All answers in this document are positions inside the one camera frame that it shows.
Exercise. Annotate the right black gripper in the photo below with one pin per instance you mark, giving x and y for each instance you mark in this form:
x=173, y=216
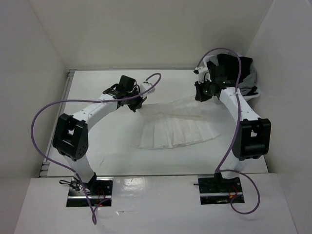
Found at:
x=199, y=95

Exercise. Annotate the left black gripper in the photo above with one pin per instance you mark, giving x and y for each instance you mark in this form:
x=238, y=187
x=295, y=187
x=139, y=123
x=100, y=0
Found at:
x=139, y=105

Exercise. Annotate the white pleated skirt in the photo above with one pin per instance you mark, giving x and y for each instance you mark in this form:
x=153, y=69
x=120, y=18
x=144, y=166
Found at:
x=173, y=124

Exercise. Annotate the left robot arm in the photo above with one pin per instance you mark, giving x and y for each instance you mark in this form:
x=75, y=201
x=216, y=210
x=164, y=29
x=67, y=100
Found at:
x=71, y=133

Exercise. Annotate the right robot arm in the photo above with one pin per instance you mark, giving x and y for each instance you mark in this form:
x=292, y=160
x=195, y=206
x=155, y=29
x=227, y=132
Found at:
x=252, y=133

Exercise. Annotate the white plastic basket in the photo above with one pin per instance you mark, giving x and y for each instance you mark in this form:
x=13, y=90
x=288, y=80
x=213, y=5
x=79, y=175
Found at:
x=253, y=96

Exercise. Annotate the black skirt in basket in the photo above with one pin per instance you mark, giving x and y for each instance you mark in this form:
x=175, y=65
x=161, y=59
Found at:
x=243, y=65

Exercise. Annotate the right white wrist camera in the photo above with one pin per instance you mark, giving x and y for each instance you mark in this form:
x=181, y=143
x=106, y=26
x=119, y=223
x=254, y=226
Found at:
x=202, y=74

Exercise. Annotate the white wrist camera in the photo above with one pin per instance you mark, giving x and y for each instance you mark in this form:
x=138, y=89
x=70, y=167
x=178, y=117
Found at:
x=202, y=74
x=146, y=88

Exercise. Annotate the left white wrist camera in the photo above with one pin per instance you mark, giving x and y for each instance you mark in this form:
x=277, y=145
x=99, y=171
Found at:
x=146, y=88

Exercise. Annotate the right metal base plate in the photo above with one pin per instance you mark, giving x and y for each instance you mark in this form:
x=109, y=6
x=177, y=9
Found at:
x=214, y=189

